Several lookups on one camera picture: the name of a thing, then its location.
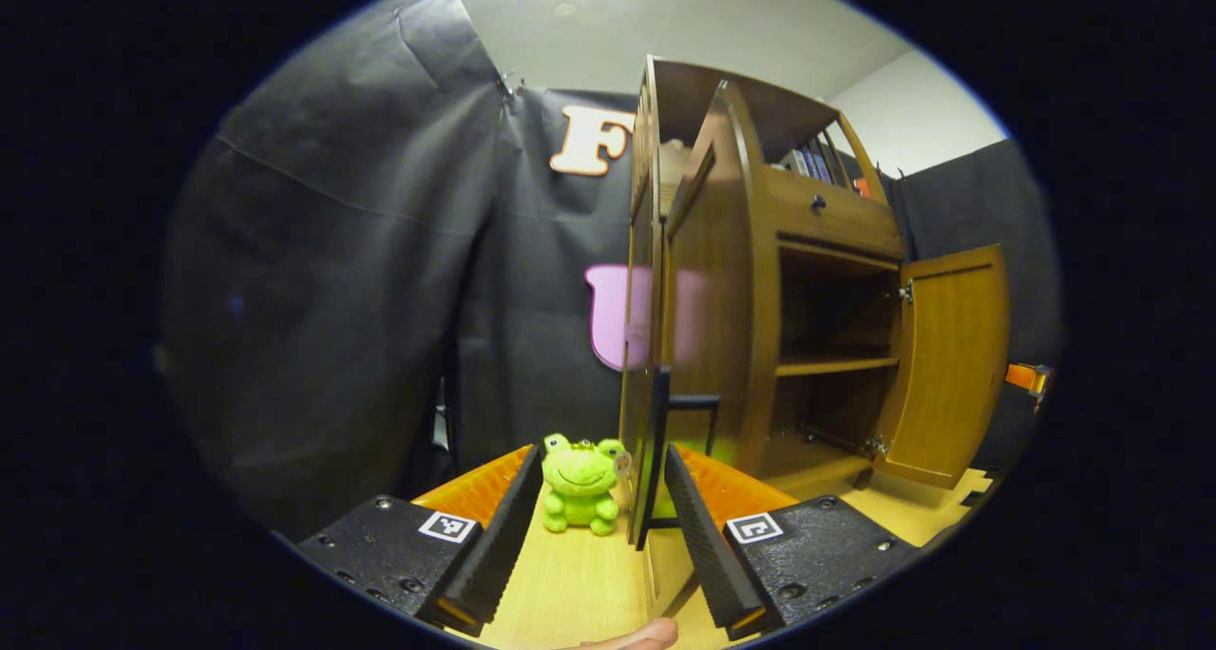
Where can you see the black backdrop cloth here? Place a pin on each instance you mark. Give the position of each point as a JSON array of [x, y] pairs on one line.
[[332, 298]]

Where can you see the dark blue book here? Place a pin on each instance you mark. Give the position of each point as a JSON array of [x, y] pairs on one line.
[[815, 162]]

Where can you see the wooden cabinet door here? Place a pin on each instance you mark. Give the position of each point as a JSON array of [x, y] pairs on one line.
[[731, 298], [950, 365]]

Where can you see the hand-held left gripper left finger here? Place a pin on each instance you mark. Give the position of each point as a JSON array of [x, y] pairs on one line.
[[499, 555]]

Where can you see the green frog plush toy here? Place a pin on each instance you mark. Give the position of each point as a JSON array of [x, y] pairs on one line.
[[579, 479]]

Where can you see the white book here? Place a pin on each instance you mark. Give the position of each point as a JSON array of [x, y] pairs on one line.
[[796, 161]]

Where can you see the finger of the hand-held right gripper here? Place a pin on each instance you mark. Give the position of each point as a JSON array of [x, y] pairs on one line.
[[1024, 376]]

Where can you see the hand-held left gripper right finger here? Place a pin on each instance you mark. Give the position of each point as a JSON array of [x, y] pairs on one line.
[[717, 555]]

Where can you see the wooden cabinet drawer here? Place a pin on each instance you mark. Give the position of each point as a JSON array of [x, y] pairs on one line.
[[855, 222]]

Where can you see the pale figurine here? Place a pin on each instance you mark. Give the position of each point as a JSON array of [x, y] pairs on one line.
[[674, 170]]

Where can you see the wooden double-door shoe cabinet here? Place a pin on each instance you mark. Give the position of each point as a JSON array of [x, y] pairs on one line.
[[788, 104]]

